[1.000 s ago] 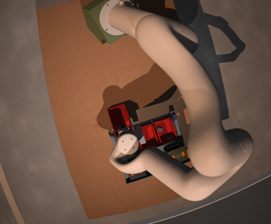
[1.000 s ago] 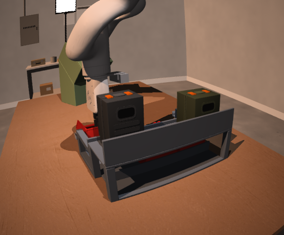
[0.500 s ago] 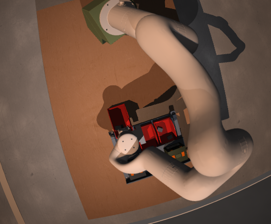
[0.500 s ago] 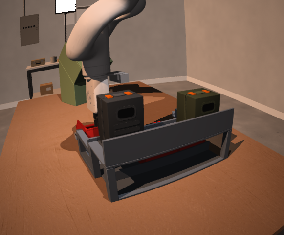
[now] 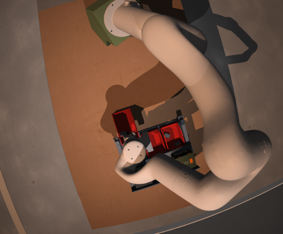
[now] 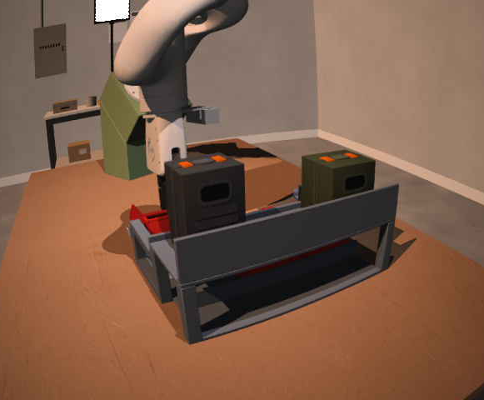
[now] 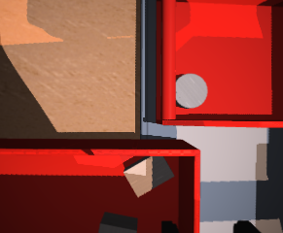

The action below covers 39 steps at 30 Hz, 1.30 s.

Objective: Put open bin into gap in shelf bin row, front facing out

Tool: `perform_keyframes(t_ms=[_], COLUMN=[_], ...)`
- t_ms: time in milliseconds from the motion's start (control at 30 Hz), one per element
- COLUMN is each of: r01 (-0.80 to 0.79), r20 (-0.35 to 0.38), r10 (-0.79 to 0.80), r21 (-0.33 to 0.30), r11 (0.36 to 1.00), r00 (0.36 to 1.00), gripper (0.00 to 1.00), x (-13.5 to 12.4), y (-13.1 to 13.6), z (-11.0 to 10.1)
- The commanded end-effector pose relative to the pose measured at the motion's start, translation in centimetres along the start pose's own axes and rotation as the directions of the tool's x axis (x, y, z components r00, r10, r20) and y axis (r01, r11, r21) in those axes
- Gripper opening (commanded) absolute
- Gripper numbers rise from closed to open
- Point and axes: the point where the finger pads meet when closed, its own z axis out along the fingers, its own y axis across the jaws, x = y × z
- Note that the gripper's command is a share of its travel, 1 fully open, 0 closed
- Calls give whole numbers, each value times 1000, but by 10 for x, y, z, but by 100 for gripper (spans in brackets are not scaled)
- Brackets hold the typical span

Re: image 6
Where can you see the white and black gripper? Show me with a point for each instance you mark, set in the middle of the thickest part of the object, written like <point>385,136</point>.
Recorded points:
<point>165,141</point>

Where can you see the red bin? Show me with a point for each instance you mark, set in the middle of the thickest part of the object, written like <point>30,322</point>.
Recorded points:
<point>269,266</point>
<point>155,222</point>
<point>306,254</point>

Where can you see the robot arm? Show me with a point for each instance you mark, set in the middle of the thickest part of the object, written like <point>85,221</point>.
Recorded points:
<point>152,57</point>

